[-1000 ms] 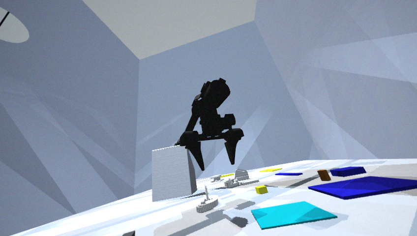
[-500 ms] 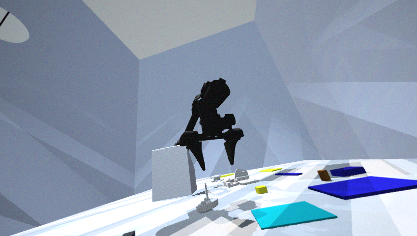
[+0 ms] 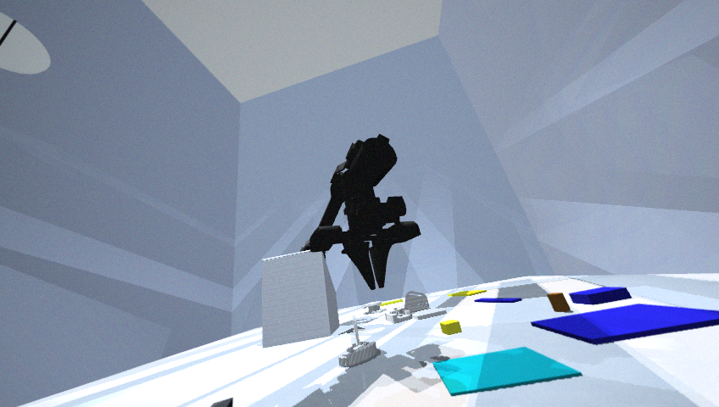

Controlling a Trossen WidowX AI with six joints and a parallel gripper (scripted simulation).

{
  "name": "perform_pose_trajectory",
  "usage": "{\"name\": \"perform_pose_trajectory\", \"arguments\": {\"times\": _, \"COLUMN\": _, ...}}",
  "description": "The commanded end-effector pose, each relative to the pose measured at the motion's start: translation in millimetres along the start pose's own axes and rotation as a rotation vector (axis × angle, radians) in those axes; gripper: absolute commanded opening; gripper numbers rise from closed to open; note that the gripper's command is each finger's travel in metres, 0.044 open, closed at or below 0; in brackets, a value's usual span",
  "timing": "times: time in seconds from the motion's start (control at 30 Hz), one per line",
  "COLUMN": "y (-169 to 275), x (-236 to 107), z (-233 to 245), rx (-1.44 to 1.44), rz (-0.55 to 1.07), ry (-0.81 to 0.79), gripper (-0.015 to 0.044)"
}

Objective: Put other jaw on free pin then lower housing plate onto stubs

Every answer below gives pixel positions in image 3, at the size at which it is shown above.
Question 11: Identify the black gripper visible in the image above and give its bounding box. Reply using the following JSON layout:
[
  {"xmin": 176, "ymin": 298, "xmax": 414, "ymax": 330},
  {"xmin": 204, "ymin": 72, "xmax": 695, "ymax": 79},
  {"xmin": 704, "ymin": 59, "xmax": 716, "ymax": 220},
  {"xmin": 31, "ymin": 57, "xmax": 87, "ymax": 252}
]
[{"xmin": 309, "ymin": 192, "xmax": 421, "ymax": 290}]

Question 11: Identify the small yellow block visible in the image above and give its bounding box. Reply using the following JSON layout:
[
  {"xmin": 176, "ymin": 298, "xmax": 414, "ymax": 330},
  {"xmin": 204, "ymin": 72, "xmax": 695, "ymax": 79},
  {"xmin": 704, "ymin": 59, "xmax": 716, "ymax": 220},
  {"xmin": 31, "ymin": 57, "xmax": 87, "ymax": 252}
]
[{"xmin": 439, "ymin": 320, "xmax": 462, "ymax": 335}]

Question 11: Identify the yellow flat rectangular plate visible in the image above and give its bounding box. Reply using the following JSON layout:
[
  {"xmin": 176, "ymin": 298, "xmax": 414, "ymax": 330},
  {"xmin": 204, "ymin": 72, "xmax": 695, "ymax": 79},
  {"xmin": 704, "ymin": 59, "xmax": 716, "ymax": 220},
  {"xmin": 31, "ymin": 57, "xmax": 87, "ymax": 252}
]
[{"xmin": 447, "ymin": 290, "xmax": 487, "ymax": 296}]

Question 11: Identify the cyan flat plate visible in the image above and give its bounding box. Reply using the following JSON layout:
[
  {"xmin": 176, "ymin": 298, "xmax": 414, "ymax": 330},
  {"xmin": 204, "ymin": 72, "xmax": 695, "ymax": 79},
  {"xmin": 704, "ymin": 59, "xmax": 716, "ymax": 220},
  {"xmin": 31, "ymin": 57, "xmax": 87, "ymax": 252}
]
[{"xmin": 432, "ymin": 347, "xmax": 582, "ymax": 396}]

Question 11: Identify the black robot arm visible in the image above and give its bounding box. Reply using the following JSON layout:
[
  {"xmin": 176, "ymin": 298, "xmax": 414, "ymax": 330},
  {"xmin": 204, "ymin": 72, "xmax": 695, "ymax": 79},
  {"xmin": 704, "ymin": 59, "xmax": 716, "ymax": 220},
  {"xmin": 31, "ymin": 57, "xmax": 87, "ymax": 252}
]
[{"xmin": 319, "ymin": 134, "xmax": 406, "ymax": 229}]

